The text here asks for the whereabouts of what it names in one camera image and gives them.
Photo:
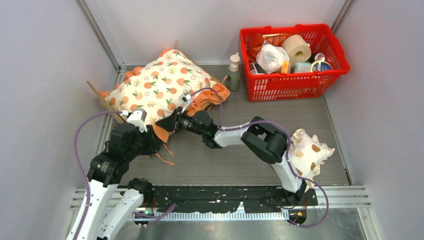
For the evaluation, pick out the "light teal small box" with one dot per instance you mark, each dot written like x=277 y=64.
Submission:
x=302 y=67

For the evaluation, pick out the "red plastic shopping basket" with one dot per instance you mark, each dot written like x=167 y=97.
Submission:
x=276 y=86

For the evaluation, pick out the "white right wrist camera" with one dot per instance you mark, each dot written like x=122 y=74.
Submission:
x=186 y=100

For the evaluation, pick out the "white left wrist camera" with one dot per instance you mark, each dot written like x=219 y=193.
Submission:
x=137 y=118

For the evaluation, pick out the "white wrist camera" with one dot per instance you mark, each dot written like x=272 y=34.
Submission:
x=137 y=118
x=186 y=100

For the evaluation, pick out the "beige toilet paper roll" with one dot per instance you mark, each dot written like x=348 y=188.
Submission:
x=297 y=49

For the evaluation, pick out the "white plastic wrapped packet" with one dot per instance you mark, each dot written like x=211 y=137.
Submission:
x=271 y=58

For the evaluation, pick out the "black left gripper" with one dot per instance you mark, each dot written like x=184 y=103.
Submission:
x=154 y=141

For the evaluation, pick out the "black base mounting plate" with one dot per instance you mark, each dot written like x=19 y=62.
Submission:
x=219 y=199

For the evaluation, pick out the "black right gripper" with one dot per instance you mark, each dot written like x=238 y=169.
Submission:
x=172 y=124

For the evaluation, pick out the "orange fruit print cushion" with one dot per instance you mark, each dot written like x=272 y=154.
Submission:
x=157 y=86

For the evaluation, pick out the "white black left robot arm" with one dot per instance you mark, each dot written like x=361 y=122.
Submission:
x=103 y=178

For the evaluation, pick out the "small silver can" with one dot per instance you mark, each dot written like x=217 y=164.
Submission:
x=319 y=57

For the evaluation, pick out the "wooden pet bed frame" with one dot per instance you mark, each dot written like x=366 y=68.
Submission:
x=120 y=76

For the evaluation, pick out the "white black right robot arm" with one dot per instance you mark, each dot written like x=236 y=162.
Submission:
x=264 y=138

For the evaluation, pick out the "round blue lidded tin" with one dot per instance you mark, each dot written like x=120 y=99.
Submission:
x=320 y=66

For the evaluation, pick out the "slotted aluminium rail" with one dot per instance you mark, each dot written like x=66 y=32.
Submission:
x=339 y=197

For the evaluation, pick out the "green pump lotion bottle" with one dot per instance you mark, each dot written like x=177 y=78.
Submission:
x=233 y=74

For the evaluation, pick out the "cream frilled small pillow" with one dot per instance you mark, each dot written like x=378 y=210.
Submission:
x=307 y=154

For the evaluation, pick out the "orange red crumpled bag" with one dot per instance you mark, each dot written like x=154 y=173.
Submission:
x=257 y=40

